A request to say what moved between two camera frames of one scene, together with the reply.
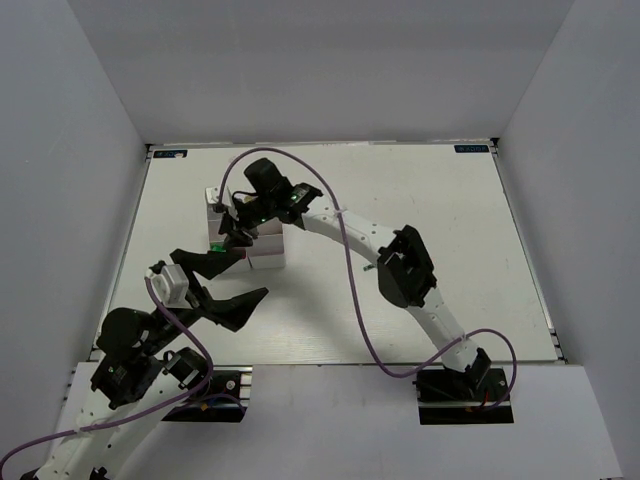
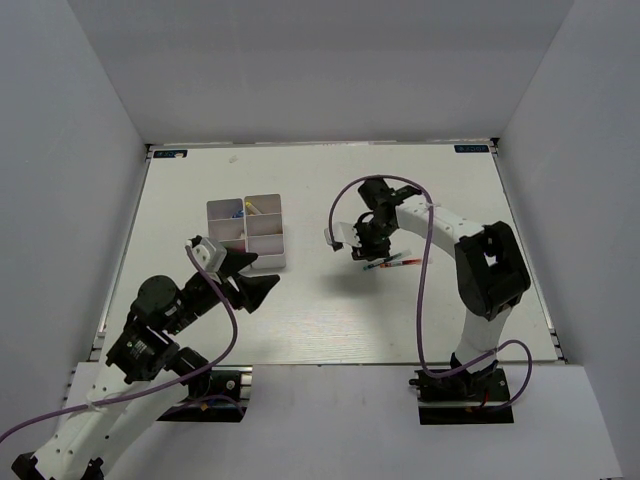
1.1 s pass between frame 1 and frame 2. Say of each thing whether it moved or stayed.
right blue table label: stayed
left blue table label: stayed
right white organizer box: stayed
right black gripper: moved
